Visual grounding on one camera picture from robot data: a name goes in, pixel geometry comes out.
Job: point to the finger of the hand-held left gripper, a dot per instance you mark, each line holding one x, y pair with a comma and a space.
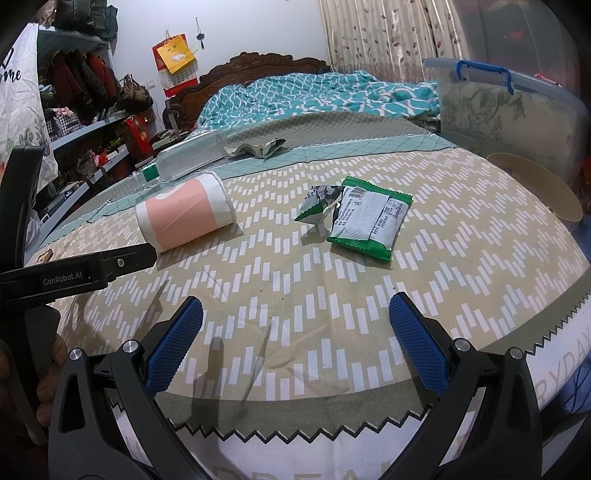
21, 194
69, 277

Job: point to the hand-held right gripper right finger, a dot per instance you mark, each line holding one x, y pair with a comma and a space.
415, 341

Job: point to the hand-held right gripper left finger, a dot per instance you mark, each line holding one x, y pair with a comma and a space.
178, 334

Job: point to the pink paper cup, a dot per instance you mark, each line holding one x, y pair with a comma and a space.
184, 207

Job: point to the green white snack packet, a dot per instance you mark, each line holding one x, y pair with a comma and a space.
369, 217

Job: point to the clear plastic bottle green label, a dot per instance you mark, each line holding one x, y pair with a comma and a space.
184, 154

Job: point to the green silver wrapper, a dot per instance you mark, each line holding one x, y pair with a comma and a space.
316, 203

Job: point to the white wrapper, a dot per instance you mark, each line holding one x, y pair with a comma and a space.
265, 147

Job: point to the person's left hand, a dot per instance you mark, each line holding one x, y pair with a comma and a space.
59, 353

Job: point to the plaid cloth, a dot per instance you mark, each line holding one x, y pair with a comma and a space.
62, 127

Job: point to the white printed tote bag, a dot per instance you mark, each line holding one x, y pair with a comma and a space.
27, 115

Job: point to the grey metal shelf rack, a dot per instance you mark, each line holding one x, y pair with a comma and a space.
83, 131

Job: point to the hanging dark red clothes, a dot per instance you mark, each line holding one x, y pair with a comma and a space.
78, 78

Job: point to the red gift box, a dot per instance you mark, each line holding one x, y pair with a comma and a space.
136, 134

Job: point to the brown handbag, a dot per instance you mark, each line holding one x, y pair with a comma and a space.
134, 92

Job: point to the dark bedside table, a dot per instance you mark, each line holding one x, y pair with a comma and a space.
168, 138

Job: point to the white printed bed sheet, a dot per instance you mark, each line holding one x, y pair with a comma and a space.
300, 457

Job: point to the dark green bag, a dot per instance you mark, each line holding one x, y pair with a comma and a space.
87, 18

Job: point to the hanging black ornament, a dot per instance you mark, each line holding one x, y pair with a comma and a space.
200, 34

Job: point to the carved wooden headboard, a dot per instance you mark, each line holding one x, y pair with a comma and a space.
240, 62

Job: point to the teal patterned quilt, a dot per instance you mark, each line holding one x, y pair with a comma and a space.
300, 92

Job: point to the beige leaf print curtain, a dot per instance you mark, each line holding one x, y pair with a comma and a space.
378, 32

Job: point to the red yellow wall calendar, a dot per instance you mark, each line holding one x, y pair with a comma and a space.
173, 60

